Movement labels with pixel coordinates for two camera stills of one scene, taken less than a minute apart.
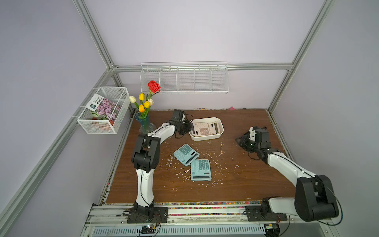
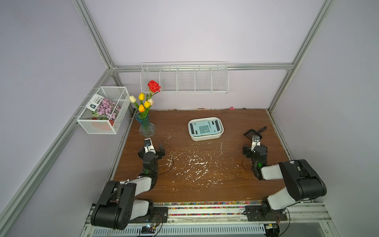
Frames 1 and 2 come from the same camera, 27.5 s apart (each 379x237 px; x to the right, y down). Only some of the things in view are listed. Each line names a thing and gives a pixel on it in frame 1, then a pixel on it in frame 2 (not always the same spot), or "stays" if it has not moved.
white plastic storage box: (207, 129) stays
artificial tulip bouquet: (144, 107) stays
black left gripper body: (185, 127) -> (158, 155)
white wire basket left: (104, 111) stays
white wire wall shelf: (211, 77) stays
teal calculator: (200, 170) -> (203, 128)
